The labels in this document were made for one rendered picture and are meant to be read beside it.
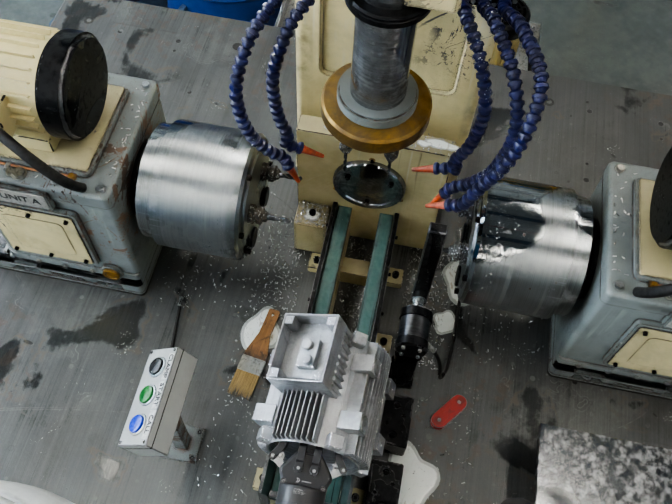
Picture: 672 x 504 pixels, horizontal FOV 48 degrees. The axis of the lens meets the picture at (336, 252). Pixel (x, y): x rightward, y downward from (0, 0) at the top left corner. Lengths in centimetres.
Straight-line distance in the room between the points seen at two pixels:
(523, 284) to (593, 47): 217
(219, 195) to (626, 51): 241
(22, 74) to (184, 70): 76
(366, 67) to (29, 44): 55
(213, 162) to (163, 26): 84
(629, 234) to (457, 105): 40
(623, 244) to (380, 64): 54
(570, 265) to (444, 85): 41
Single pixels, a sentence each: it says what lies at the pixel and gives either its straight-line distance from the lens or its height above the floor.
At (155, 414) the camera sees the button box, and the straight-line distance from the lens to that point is 125.
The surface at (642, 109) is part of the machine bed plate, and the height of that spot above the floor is 80.
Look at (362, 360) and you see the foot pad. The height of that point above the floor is 110.
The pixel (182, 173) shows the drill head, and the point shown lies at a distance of 137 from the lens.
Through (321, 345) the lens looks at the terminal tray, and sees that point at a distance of 124.
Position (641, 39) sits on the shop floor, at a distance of 354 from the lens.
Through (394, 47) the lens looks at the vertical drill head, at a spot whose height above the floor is 149.
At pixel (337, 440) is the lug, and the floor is 110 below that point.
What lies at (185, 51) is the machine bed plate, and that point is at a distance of 208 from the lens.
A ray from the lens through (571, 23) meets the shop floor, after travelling 350.
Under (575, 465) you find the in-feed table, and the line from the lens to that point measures 145.
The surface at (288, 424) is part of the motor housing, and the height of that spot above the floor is 110.
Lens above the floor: 225
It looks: 60 degrees down
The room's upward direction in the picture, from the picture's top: 4 degrees clockwise
